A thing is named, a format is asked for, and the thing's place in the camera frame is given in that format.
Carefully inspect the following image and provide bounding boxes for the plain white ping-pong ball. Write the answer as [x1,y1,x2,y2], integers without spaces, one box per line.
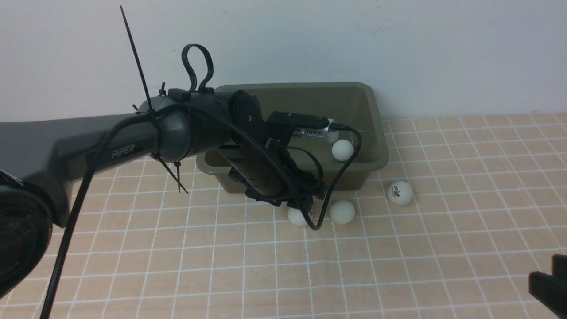
[331,139,354,162]

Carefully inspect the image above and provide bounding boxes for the black zip tie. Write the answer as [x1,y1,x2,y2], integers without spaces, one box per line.
[119,5,188,194]

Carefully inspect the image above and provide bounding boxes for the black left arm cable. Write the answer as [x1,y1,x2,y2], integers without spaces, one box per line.
[39,103,363,319]

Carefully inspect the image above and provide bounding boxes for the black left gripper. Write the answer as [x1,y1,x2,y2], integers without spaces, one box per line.
[218,145,327,207]

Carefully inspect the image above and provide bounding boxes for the white ping-pong ball small mark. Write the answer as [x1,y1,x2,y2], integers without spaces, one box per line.
[330,200,356,226]

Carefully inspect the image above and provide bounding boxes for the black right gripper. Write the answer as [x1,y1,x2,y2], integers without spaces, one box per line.
[528,254,567,319]

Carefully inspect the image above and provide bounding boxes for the checkered orange tablecloth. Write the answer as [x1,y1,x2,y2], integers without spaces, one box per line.
[0,113,567,319]

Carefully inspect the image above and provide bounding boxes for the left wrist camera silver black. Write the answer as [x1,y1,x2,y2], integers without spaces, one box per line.
[265,111,339,145]

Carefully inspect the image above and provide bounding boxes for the olive green plastic bin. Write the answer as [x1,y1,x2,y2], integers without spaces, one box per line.
[196,82,389,194]

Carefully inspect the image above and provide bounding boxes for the white ping-pong ball red logo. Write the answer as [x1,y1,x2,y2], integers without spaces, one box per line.
[287,207,307,228]

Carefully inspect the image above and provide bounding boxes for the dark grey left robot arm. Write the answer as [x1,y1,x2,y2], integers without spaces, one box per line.
[1,88,335,296]

